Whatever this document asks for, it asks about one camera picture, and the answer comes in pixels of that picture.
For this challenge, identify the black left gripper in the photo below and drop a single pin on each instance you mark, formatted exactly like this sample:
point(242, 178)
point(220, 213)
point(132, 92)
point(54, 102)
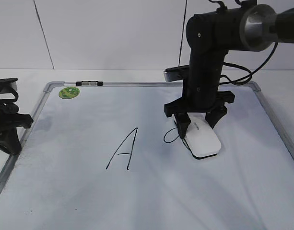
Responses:
point(10, 119)

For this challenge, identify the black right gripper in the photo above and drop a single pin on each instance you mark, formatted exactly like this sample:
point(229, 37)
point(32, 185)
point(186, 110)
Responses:
point(200, 92)

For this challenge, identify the white whiteboard eraser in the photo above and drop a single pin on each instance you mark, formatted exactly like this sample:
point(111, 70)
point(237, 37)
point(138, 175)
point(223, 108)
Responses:
point(200, 139)

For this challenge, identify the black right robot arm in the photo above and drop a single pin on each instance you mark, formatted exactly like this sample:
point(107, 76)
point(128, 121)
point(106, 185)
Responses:
point(250, 27)

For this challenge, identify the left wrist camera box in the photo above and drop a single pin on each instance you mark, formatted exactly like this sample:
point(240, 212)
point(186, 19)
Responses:
point(8, 85)

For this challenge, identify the white board with aluminium frame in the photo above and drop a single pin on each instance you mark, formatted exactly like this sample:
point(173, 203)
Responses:
point(109, 159)

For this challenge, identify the black hanging clip on frame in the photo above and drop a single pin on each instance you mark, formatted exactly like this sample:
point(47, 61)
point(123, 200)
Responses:
point(89, 83)

